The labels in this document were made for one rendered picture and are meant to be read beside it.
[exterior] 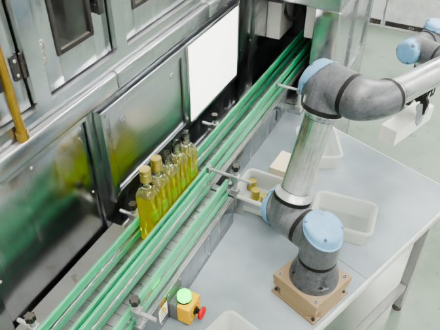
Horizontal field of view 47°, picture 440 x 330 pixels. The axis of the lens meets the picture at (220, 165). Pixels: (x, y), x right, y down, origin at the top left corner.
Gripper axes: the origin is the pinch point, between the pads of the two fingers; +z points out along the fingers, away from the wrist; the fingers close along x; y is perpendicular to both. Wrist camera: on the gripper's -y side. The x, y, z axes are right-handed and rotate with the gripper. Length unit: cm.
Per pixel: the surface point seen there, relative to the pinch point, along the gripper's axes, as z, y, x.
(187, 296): 24, -94, 9
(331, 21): -10, 25, 55
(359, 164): 34.0, 5.7, 17.2
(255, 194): 29, -44, 30
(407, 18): 95, 284, 149
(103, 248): 21, -103, 39
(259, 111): 17, -15, 56
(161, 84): -15, -64, 55
